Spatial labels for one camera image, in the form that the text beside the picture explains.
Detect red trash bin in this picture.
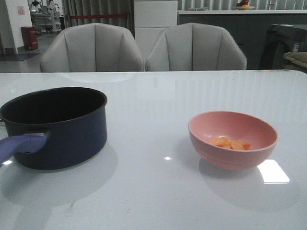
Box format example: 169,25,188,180
21,26,38,50

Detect white cabinet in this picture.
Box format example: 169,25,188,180
133,0,177,58

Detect dark appliance at right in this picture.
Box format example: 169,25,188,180
259,24,307,69

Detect grey counter with white top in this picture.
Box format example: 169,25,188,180
177,9,307,69

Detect right grey upholstered chair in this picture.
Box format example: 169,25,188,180
145,23,247,72

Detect orange ham slices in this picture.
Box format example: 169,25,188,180
209,137,251,150

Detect pink bowl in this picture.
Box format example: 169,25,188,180
188,111,278,171

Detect left grey upholstered chair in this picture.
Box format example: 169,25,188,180
40,23,145,73

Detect grey upholstered chair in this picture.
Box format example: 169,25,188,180
40,23,145,73
145,23,247,72

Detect fruit plate on counter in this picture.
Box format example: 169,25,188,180
234,0,255,10

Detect beige cushion at right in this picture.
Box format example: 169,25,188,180
283,52,307,73

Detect dark blue saucepan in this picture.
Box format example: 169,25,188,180
0,87,107,170

